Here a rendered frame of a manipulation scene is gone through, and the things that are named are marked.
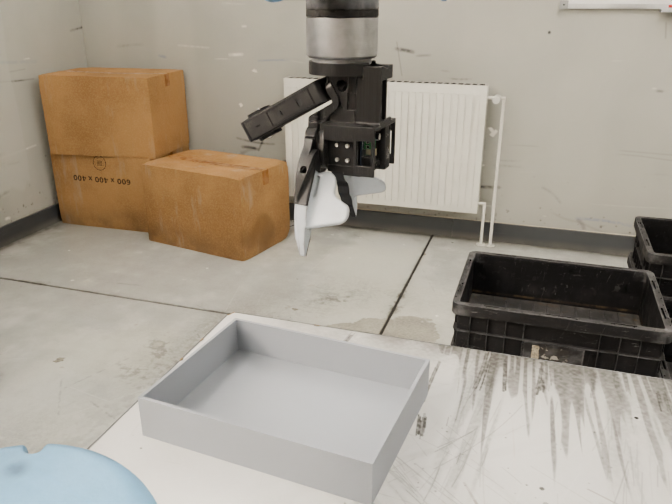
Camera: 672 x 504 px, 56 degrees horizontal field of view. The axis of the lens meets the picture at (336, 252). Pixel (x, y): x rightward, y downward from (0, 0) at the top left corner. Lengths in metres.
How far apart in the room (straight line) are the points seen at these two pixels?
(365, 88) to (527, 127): 2.54
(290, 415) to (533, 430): 0.27
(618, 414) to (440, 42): 2.54
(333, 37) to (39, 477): 0.49
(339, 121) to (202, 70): 2.94
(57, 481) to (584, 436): 0.59
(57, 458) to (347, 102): 0.48
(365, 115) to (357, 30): 0.08
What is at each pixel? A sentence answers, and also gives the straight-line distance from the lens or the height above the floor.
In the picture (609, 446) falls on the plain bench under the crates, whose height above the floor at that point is 0.70.
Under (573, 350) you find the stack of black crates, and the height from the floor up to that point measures 0.53.
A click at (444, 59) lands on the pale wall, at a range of 3.18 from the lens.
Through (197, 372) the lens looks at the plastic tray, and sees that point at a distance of 0.81.
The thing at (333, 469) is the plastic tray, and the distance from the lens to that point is 0.64.
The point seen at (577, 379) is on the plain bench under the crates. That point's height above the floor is 0.70.
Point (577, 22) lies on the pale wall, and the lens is 3.14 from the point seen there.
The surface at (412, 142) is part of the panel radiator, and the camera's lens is 3.14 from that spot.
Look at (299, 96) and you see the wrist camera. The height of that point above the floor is 1.05.
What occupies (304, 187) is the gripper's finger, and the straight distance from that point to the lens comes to 0.68.
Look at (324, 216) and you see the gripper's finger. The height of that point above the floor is 0.94.
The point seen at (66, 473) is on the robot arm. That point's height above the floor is 0.96.
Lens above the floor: 1.15
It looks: 22 degrees down
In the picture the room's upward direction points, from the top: straight up
